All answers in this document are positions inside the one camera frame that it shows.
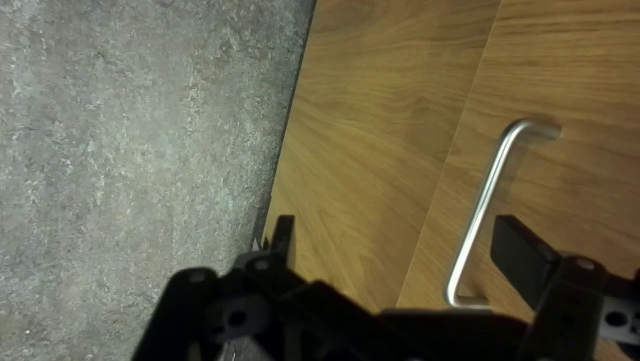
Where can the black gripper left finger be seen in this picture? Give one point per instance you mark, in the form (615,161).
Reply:
(283,237)

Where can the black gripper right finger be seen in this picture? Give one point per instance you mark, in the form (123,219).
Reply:
(523,258)

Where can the silver drawer handle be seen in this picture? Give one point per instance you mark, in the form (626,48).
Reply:
(501,155)

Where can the wooden drawer with white interior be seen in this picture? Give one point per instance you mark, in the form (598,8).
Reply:
(395,117)

